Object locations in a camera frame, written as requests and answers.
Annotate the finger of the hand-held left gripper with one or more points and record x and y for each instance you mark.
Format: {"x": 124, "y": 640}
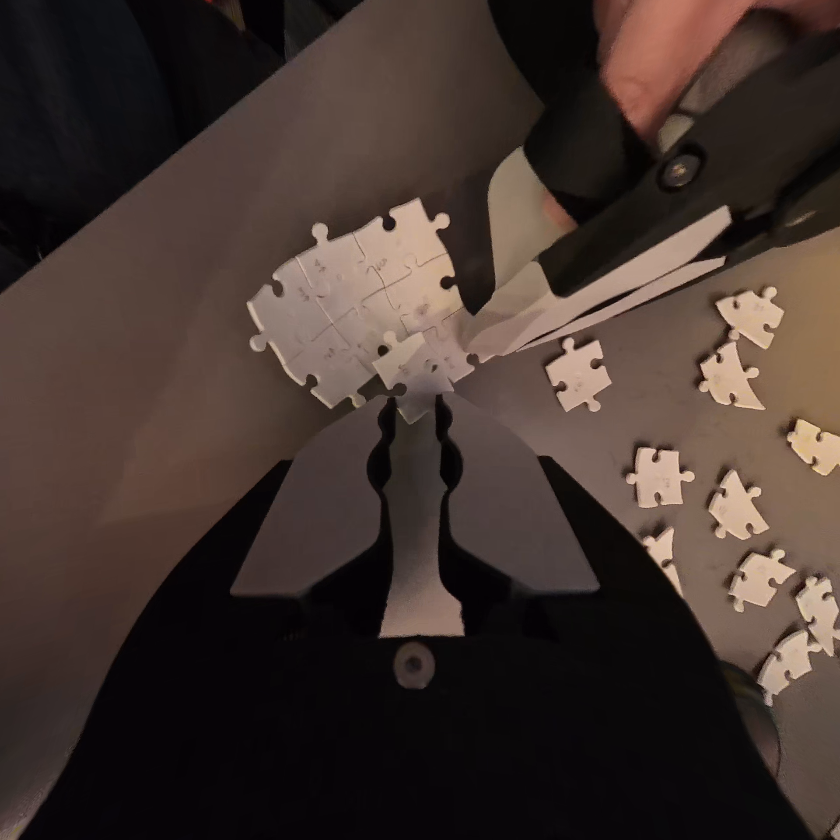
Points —
{"x": 518, "y": 229}
{"x": 623, "y": 298}

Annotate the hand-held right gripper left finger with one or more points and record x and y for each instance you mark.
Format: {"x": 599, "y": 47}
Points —
{"x": 321, "y": 518}

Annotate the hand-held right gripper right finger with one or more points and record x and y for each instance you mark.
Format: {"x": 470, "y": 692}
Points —
{"x": 518, "y": 518}

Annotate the single white jigsaw piece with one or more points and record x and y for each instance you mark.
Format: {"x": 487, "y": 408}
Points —
{"x": 410, "y": 374}

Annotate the assembled white puzzle section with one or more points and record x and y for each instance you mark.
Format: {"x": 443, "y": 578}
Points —
{"x": 328, "y": 295}

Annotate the scattered loose puzzle pieces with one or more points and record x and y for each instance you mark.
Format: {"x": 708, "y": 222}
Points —
{"x": 659, "y": 479}

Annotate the person's left hand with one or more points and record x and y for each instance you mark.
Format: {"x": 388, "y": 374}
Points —
{"x": 649, "y": 59}

